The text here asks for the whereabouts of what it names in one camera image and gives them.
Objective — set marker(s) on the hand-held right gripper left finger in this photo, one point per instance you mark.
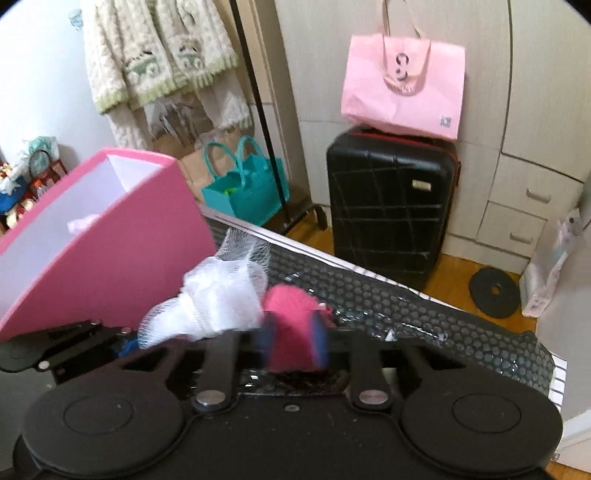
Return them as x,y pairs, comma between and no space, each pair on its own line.
217,369

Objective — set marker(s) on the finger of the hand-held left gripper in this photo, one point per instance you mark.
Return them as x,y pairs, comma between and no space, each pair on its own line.
87,344

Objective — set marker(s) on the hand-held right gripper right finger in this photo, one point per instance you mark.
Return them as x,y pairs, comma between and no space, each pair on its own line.
369,369

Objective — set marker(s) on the white net cloth bundle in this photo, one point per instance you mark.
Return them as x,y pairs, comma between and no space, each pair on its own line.
221,295

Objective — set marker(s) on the pink storage box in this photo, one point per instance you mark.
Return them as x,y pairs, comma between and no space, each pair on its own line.
115,267

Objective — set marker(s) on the pink fluffy pouch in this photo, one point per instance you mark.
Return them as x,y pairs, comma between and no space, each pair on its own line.
293,323

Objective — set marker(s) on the black honeycomb mat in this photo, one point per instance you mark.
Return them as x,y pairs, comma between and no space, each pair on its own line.
415,318

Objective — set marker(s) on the black weight plate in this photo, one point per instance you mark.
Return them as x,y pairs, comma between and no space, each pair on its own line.
485,295

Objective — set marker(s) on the black hard suitcase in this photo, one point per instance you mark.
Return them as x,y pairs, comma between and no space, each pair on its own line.
388,207

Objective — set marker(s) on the cluttered shelf of trinkets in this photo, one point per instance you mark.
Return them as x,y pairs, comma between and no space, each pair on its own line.
32,184

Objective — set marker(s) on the teal tote bag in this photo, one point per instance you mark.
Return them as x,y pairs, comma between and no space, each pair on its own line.
249,194

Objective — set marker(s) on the white striped bed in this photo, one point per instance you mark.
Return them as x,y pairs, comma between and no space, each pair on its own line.
558,383

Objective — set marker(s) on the white plastic package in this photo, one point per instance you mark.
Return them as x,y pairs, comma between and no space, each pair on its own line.
547,272

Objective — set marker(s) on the brown paper bag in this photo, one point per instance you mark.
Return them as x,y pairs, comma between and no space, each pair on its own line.
194,166

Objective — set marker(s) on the white door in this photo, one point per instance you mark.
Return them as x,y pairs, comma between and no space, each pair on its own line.
575,443

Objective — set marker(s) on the black clothes rack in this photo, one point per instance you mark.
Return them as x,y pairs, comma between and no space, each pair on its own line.
263,129

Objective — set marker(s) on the pink tote bag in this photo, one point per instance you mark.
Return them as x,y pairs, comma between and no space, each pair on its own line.
401,87

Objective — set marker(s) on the cream knit cardigan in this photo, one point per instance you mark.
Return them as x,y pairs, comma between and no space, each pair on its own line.
152,55

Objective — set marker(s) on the beige wardrobe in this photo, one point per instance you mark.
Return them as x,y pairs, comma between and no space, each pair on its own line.
521,115

